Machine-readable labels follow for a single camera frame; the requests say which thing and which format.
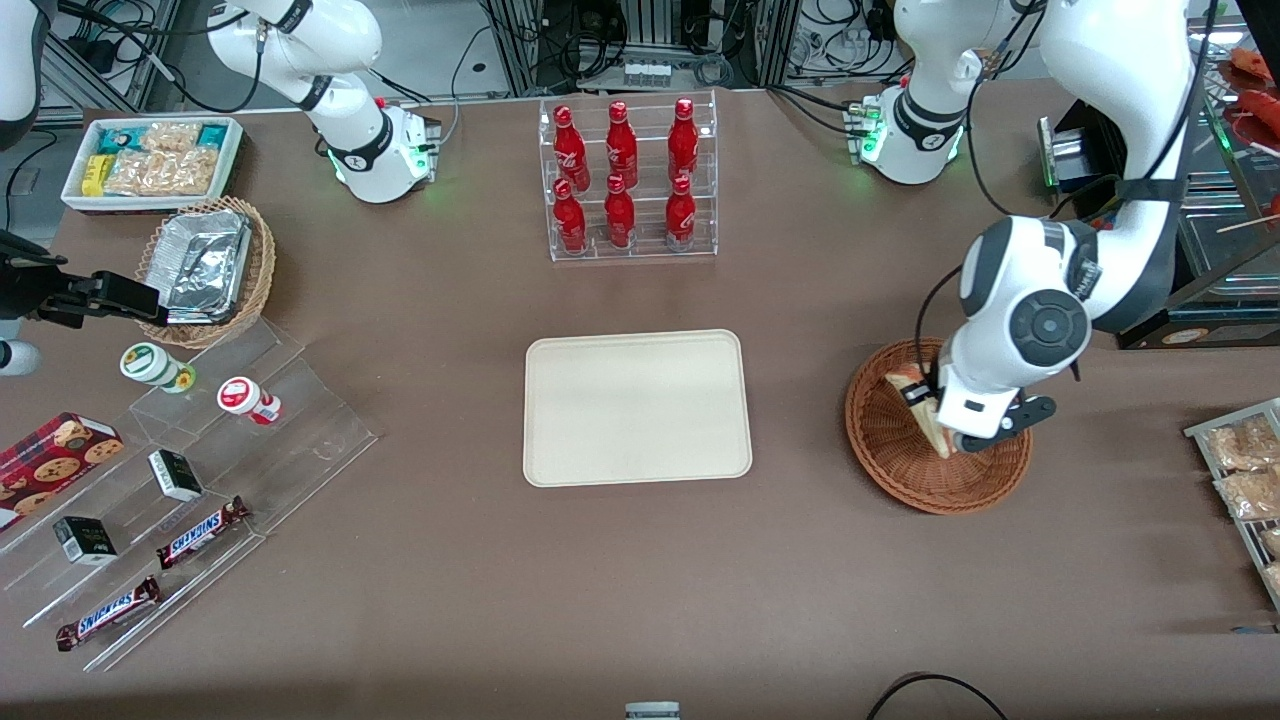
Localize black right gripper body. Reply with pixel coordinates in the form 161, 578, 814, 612
0, 230, 101, 329

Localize triangle sandwich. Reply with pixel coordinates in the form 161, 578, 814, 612
885, 368, 961, 461

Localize brown round wicker basket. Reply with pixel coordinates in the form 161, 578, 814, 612
845, 338, 1033, 516

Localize wicker basket with foil trays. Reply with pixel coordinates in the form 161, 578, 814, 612
134, 195, 277, 350

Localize cream plastic tray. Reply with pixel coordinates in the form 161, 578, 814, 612
523, 329, 753, 489

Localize green lid yogurt cup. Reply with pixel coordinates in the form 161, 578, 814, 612
119, 342, 197, 395

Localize stacked aluminium foil trays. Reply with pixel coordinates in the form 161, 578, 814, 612
148, 209, 253, 327

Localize white rectangular snack bin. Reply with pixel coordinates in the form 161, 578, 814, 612
60, 115, 246, 216

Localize large clear peanut bag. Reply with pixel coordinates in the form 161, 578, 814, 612
103, 148, 219, 197

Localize red lid yogurt cup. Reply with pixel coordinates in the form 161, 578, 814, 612
216, 376, 283, 427

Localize small clear peanut bag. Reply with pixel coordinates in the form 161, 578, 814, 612
143, 121, 203, 153

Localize red cookie box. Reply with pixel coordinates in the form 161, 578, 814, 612
0, 411, 126, 533

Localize small black carton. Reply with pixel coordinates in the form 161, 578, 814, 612
52, 515, 119, 567
147, 449, 205, 503

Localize clear acrylic tiered stand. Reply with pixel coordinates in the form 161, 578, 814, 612
0, 315, 379, 673

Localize snickers chocolate bar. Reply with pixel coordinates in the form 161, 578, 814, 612
155, 495, 252, 571
55, 575, 162, 653

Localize silver and black device box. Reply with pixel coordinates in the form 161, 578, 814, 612
1037, 100, 1123, 194

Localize red cola bottle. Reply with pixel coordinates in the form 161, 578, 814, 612
552, 104, 591, 193
665, 175, 697, 252
603, 174, 637, 250
667, 97, 700, 184
605, 100, 639, 189
552, 179, 588, 255

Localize clear acrylic bottle rack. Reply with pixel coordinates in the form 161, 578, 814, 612
538, 90, 719, 263

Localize red sausage on skewer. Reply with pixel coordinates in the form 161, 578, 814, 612
1222, 88, 1280, 153
1228, 46, 1280, 83

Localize metal equipment rack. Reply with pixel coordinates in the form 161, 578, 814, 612
478, 0, 801, 96

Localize grey left arm wrist camera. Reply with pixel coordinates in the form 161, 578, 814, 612
958, 396, 1058, 454

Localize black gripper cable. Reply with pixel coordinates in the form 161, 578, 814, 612
914, 265, 966, 389

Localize grey wire display rack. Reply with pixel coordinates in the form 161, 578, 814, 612
1184, 397, 1280, 613

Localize black looped floor cable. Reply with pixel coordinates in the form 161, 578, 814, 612
864, 672, 1011, 720

